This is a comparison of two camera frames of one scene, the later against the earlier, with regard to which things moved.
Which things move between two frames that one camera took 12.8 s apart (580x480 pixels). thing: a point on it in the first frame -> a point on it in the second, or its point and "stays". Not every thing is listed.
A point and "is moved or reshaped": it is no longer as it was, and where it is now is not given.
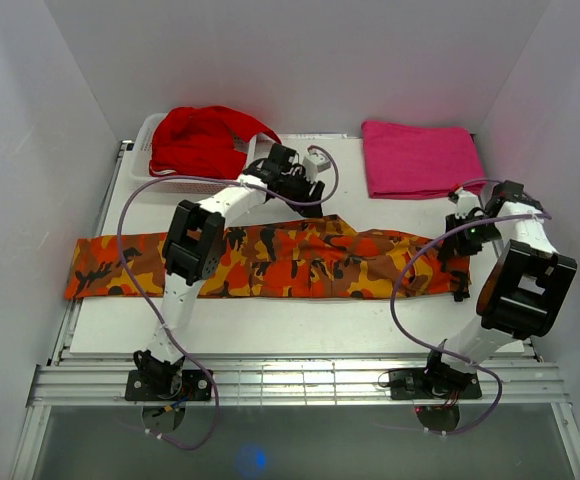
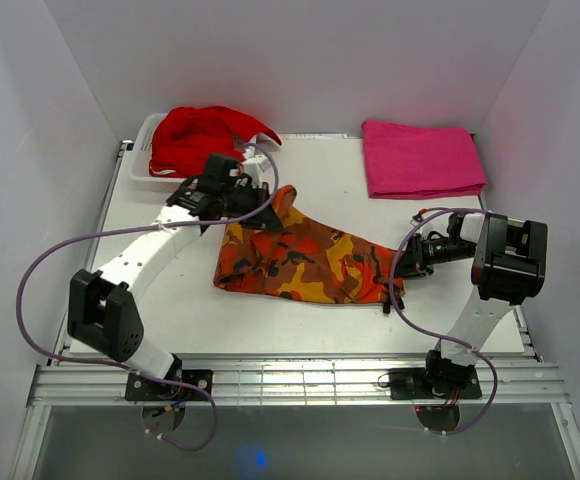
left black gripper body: (299, 188) -> (243, 201)
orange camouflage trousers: (324, 257) is moved or reshaped
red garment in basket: (196, 142) stays
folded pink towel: (418, 161) stays
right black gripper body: (469, 241) -> (424, 254)
